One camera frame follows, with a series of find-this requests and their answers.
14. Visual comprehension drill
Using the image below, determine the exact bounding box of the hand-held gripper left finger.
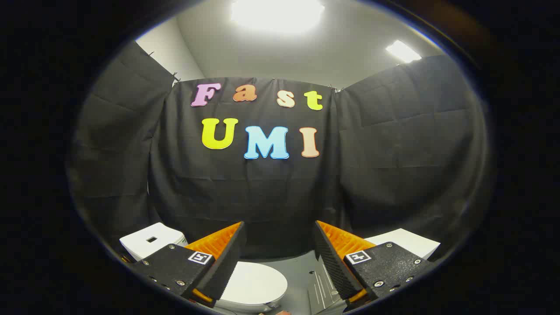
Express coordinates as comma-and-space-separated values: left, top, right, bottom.
131, 221, 246, 309

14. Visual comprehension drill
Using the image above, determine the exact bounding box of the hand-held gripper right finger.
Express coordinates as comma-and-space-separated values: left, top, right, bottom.
313, 220, 438, 307

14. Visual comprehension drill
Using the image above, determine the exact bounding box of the black backdrop cloth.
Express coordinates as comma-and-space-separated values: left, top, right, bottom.
66, 42, 493, 263

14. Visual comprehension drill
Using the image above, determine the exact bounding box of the small ceiling light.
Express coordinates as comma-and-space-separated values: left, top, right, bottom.
386, 40, 422, 63

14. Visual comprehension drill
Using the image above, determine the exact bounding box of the grey cabinet with white top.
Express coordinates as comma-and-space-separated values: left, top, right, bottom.
308, 228, 441, 315

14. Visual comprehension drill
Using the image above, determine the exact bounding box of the large ceiling light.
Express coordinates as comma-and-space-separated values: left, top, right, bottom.
231, 0, 325, 33

